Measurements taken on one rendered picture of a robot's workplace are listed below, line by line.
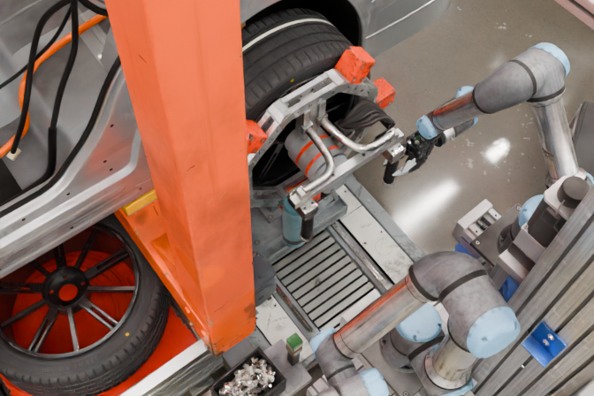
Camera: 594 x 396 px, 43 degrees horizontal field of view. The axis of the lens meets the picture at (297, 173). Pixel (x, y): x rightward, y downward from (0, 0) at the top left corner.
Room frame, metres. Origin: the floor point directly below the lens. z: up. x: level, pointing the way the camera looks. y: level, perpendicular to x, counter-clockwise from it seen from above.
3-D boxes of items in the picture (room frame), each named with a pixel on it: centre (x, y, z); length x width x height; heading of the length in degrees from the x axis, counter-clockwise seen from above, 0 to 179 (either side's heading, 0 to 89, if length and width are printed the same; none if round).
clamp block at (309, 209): (1.09, -0.02, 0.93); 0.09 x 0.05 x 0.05; 40
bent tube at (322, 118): (1.32, -0.18, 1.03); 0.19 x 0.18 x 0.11; 40
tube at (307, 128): (1.19, -0.02, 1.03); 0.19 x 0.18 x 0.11; 40
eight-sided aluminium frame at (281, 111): (1.35, -0.02, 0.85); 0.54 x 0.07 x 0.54; 130
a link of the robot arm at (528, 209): (1.04, -0.71, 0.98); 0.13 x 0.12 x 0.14; 128
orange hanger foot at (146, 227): (1.10, 0.43, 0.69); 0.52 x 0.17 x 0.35; 40
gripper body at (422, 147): (1.37, -0.41, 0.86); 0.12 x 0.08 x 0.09; 130
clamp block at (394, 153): (1.30, -0.28, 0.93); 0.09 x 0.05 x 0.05; 40
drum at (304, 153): (1.30, -0.07, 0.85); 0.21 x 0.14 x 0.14; 40
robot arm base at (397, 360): (0.70, -0.34, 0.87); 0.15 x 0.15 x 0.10
